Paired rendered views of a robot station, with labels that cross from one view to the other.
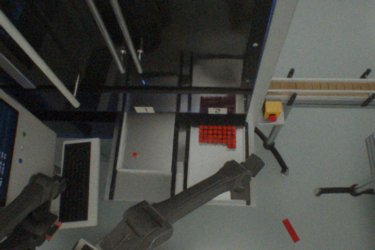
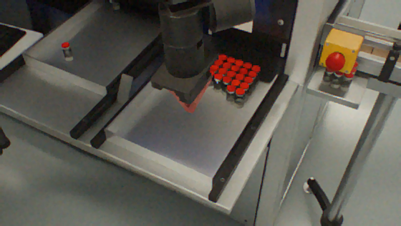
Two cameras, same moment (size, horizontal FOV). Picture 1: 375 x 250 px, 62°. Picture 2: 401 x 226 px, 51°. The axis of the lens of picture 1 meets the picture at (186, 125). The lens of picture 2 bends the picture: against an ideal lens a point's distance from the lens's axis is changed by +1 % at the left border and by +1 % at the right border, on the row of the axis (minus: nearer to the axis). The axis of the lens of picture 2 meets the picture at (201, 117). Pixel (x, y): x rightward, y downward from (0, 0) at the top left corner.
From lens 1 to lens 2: 0.84 m
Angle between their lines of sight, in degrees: 21
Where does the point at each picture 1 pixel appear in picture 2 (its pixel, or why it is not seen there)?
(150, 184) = (59, 99)
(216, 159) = (199, 108)
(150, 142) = (107, 48)
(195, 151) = not seen: hidden behind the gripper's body
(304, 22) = not seen: outside the picture
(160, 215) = not seen: outside the picture
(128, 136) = (78, 31)
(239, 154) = (245, 116)
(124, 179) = (25, 78)
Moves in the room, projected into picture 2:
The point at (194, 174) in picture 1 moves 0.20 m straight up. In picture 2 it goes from (144, 114) to (133, 44)
